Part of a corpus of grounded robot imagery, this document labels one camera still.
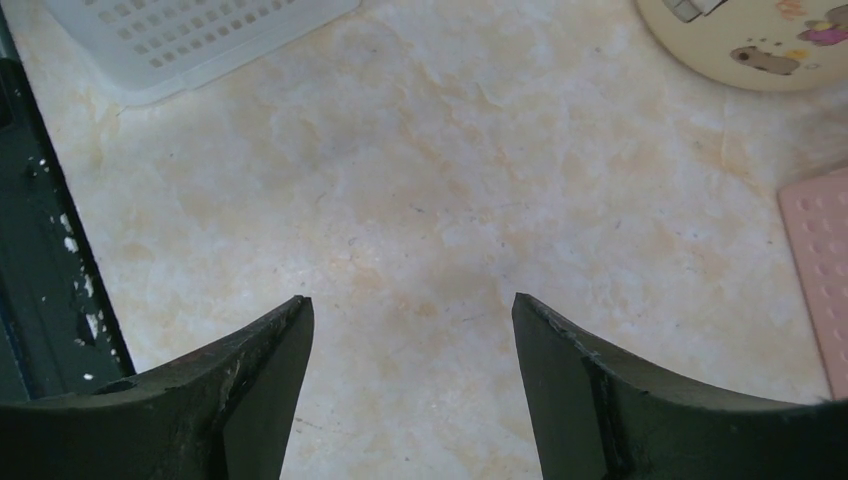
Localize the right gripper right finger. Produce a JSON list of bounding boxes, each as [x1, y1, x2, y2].
[[512, 293, 847, 479]]

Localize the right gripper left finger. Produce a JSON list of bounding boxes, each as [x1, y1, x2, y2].
[[1, 296, 314, 479]]

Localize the pink plastic basket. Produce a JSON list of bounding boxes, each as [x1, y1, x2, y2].
[[778, 168, 847, 400]]

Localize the white perforated plastic basket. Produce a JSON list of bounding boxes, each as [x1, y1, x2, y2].
[[46, 0, 360, 106]]

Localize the orange capybara bucket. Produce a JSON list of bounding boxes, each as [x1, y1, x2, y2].
[[636, 0, 847, 92]]

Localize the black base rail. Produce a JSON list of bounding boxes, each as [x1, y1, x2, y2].
[[1, 24, 136, 403]]

